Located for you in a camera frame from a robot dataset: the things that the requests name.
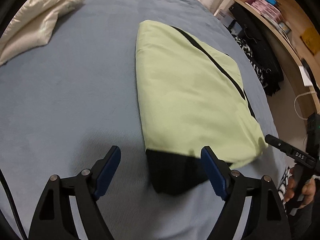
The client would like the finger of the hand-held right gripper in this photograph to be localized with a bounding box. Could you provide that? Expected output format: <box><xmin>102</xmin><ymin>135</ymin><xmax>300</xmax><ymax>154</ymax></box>
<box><xmin>265</xmin><ymin>134</ymin><xmax>292</xmax><ymax>156</ymax></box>

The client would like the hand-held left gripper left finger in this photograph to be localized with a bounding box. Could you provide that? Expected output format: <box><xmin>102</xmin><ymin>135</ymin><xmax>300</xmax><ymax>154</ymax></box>
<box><xmin>29</xmin><ymin>145</ymin><xmax>122</xmax><ymax>240</ymax></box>

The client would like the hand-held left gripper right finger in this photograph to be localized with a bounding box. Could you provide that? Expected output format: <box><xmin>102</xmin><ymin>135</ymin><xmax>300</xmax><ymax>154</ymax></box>
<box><xmin>201</xmin><ymin>146</ymin><xmax>292</xmax><ymax>240</ymax></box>

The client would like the green and black hooded jacket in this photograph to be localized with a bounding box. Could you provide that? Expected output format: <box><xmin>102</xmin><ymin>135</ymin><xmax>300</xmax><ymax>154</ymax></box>
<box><xmin>135</xmin><ymin>19</ymin><xmax>269</xmax><ymax>196</ymax></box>

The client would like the person's right forearm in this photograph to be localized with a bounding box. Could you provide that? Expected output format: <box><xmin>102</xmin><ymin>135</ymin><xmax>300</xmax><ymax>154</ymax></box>
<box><xmin>287</xmin><ymin>202</ymin><xmax>314</xmax><ymax>240</ymax></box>

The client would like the person's right hand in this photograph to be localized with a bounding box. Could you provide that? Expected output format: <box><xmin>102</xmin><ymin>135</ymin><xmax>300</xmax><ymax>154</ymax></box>
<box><xmin>285</xmin><ymin>166</ymin><xmax>320</xmax><ymax>211</ymax></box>

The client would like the black white patterned cloth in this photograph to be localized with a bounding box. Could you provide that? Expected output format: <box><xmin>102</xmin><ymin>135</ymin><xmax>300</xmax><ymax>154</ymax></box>
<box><xmin>277</xmin><ymin>166</ymin><xmax>293</xmax><ymax>201</ymax></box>
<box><xmin>232</xmin><ymin>34</ymin><xmax>267</xmax><ymax>90</ymax></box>

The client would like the white paper sheet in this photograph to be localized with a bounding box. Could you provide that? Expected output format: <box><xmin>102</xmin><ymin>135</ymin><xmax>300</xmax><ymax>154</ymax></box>
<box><xmin>299</xmin><ymin>65</ymin><xmax>312</xmax><ymax>87</ymax></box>

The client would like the bed with blue sheet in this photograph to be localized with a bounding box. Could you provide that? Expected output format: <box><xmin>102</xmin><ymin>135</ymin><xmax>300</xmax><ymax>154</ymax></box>
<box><xmin>0</xmin><ymin>0</ymin><xmax>288</xmax><ymax>240</ymax></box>

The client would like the wooden shelf unit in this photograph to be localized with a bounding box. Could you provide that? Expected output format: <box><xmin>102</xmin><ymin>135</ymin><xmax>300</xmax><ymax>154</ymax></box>
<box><xmin>214</xmin><ymin>0</ymin><xmax>320</xmax><ymax>130</ymax></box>

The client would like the black bag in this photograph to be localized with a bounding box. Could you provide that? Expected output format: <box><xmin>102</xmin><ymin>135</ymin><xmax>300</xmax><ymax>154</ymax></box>
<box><xmin>229</xmin><ymin>1</ymin><xmax>285</xmax><ymax>97</ymax></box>

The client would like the yellow paper bag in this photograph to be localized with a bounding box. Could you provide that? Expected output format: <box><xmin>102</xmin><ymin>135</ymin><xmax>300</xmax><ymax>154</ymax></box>
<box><xmin>300</xmin><ymin>27</ymin><xmax>320</xmax><ymax>56</ymax></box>

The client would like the row of books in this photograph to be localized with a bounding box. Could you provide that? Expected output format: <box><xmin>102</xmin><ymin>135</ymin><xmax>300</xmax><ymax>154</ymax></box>
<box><xmin>275</xmin><ymin>20</ymin><xmax>292</xmax><ymax>37</ymax></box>

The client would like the stack of pink boxes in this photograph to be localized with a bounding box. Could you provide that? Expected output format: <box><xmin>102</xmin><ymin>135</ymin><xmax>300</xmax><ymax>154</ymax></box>
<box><xmin>246</xmin><ymin>0</ymin><xmax>285</xmax><ymax>23</ymax></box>

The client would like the white cardboard box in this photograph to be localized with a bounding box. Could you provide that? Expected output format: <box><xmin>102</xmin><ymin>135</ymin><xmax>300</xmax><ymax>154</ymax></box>
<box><xmin>216</xmin><ymin>10</ymin><xmax>235</xmax><ymax>27</ymax></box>

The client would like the white puffer jacket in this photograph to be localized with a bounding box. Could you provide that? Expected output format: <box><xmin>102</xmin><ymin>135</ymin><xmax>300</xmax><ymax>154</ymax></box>
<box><xmin>0</xmin><ymin>0</ymin><xmax>86</xmax><ymax>67</ymax></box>

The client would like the white cable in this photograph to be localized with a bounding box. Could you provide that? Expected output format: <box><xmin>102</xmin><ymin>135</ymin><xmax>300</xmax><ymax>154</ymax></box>
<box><xmin>294</xmin><ymin>91</ymin><xmax>318</xmax><ymax>121</ymax></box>

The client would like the black cable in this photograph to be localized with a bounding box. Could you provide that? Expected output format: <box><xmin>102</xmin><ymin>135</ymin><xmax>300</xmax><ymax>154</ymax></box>
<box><xmin>0</xmin><ymin>167</ymin><xmax>28</xmax><ymax>240</ymax></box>

